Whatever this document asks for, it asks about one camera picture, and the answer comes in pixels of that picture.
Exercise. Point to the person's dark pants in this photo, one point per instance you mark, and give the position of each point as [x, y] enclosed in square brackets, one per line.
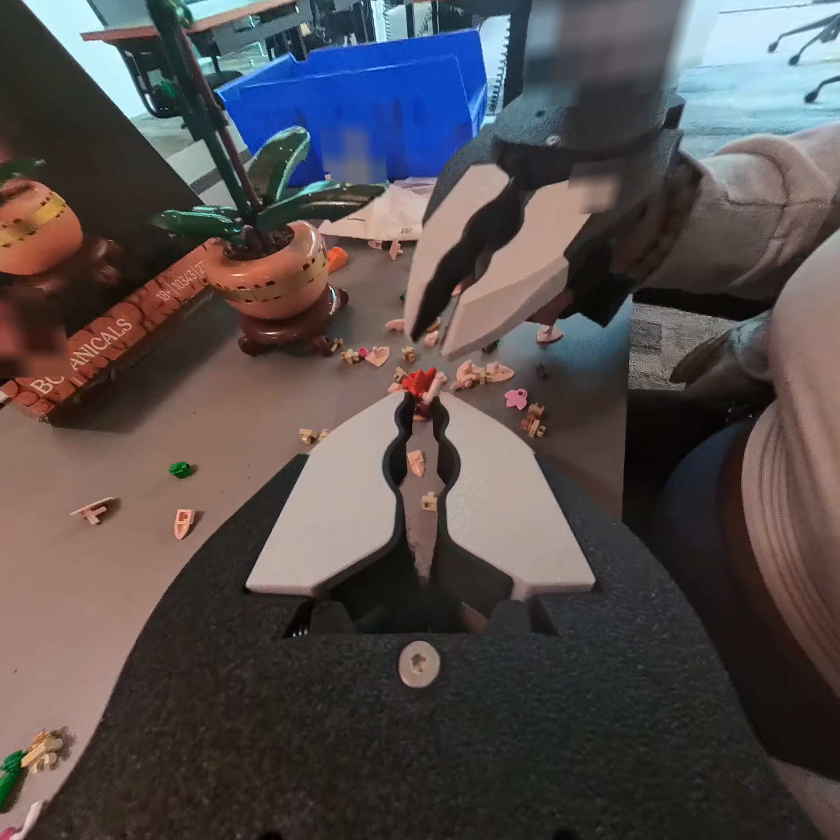
[689, 558]

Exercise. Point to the small toy bricks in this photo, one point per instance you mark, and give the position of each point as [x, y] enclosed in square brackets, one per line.
[469, 375]

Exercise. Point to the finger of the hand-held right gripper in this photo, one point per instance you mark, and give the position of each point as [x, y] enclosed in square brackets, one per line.
[525, 275]
[439, 249]

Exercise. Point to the office chair base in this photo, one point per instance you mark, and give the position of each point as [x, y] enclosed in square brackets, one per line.
[804, 36]
[827, 85]

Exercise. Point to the person's right hand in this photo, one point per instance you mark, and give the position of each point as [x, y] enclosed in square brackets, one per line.
[653, 249]

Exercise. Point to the dark orchid set box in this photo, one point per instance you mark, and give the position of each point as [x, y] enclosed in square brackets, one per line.
[98, 164]

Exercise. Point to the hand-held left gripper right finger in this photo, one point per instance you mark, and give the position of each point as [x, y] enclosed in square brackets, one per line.
[512, 518]

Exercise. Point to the wooden table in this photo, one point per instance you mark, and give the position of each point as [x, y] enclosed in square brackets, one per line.
[197, 23]

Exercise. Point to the toy brick orchid model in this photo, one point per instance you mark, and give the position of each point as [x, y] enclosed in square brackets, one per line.
[275, 269]

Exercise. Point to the red flower brick piece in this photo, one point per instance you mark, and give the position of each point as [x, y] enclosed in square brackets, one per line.
[420, 384]

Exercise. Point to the person's right forearm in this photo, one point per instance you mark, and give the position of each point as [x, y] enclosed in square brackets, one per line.
[754, 197]

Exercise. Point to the pink flower brick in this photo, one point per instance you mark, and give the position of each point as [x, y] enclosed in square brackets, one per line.
[516, 397]

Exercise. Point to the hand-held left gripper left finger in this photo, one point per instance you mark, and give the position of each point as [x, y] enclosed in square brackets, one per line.
[328, 518]

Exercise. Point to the blue plastic bin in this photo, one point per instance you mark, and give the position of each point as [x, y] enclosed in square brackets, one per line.
[295, 118]

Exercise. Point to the orange brick separator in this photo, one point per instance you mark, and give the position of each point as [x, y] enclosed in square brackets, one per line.
[336, 260]

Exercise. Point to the white instruction papers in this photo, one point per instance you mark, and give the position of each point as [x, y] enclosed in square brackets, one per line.
[380, 220]

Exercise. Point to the person's beige sweater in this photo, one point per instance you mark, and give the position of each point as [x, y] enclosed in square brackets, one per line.
[807, 426]

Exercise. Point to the grey desk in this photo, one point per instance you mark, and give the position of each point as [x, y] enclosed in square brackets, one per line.
[229, 426]

